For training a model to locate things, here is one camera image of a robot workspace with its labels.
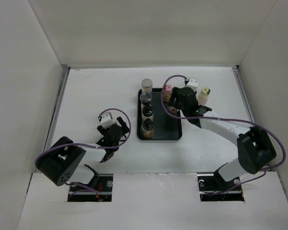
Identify purple cable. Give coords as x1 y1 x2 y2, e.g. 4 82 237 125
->
160 75 287 196
35 108 132 201

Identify black lid bottle front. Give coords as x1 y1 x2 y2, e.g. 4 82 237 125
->
141 104 154 122

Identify pink cap spice bottle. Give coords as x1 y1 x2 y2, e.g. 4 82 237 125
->
163 84 173 103

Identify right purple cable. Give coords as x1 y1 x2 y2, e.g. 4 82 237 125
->
160 75 287 196

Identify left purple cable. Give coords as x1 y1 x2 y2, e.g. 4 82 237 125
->
35 108 132 201

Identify clear top pepper grinder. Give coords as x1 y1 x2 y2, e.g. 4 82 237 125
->
140 92 152 105

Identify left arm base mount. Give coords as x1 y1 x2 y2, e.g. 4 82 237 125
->
67 164 114 203

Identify yellow cap spice bottle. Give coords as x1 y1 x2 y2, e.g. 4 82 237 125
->
197 87 211 105

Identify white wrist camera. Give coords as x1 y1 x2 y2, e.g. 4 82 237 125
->
185 77 198 92
98 112 115 128

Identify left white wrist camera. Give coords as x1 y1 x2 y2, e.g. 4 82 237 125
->
98 112 115 128

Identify white lid sauce jar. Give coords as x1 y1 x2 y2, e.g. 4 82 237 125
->
170 107 180 113

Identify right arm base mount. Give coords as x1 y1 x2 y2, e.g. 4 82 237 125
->
197 173 244 202

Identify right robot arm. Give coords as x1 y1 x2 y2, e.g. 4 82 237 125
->
168 87 276 190

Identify black rectangular tray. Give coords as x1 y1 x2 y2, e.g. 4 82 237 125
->
137 88 182 141

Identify black lid bottle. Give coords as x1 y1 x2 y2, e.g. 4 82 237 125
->
141 104 154 122
142 118 154 139

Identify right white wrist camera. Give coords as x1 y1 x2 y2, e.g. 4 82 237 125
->
185 77 198 92

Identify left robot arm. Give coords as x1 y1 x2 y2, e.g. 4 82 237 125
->
35 113 131 186

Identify silver lid grain bottle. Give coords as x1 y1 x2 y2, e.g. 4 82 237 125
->
141 78 153 94

